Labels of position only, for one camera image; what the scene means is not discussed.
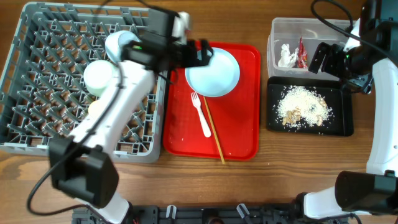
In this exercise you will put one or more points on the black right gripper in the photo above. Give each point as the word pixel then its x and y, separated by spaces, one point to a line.
pixel 333 52

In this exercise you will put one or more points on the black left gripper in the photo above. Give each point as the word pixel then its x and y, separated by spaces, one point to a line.
pixel 193 50

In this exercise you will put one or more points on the red snack wrapper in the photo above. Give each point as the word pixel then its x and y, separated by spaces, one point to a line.
pixel 302 55

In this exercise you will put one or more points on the white plastic fork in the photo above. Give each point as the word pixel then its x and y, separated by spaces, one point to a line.
pixel 197 104

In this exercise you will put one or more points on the light blue bowl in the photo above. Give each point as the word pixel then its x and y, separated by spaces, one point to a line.
pixel 115 42

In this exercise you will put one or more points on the green bowl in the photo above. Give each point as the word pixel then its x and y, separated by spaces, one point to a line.
pixel 97 76

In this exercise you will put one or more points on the yellow cup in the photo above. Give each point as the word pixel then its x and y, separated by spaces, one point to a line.
pixel 96 109

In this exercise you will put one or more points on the wooden chopstick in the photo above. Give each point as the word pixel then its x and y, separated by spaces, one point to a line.
pixel 214 131

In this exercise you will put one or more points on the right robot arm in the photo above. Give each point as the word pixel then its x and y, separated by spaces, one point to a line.
pixel 370 52

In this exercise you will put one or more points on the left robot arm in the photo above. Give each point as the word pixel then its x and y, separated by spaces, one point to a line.
pixel 81 164

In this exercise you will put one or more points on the grey dishwasher rack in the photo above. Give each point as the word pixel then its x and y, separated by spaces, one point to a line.
pixel 43 94

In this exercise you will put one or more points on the clear plastic bin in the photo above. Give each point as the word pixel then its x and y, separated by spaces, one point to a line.
pixel 292 31

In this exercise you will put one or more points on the crumpled white tissue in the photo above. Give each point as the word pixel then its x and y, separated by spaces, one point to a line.
pixel 288 59

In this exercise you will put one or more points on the black plastic tray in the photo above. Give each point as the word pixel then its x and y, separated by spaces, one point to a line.
pixel 340 121

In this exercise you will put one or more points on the light blue plate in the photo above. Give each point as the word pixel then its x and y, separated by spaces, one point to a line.
pixel 216 79

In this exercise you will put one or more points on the rice and food scraps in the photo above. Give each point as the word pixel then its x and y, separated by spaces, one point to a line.
pixel 300 107

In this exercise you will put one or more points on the red plastic tray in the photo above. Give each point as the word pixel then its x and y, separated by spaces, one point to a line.
pixel 235 115

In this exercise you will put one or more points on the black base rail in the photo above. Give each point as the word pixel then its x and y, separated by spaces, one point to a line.
pixel 266 214

